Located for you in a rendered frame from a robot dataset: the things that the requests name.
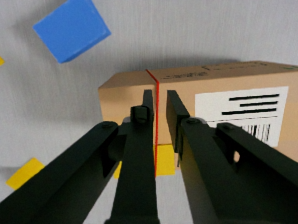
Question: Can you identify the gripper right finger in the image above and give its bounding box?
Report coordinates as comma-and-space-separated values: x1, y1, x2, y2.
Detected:
166, 90, 298, 224

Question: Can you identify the blue box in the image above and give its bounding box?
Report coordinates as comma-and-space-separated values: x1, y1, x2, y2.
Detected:
32, 0, 111, 64

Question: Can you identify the tan cardboard carton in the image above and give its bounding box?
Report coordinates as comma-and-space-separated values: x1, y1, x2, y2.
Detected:
98, 60, 298, 162

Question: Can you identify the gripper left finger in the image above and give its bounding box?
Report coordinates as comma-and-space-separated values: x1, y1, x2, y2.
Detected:
0, 89, 160, 224

